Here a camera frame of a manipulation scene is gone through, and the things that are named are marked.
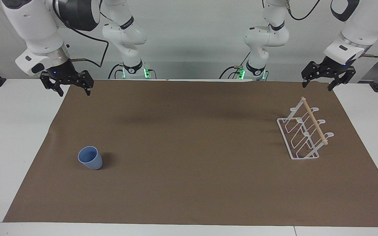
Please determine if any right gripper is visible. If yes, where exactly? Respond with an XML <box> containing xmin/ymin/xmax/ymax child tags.
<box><xmin>40</xmin><ymin>59</ymin><xmax>95</xmax><ymax>97</ymax></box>

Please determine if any blue plastic cup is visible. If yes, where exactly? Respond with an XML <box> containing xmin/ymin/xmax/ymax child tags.
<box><xmin>77</xmin><ymin>146</ymin><xmax>103</xmax><ymax>170</ymax></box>

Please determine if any white wire cup holder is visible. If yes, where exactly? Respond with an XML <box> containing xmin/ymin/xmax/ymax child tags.
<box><xmin>276</xmin><ymin>96</ymin><xmax>335</xmax><ymax>160</ymax></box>

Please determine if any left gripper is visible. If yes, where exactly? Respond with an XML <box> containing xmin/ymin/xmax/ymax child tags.
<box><xmin>301</xmin><ymin>56</ymin><xmax>356</xmax><ymax>92</ymax></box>

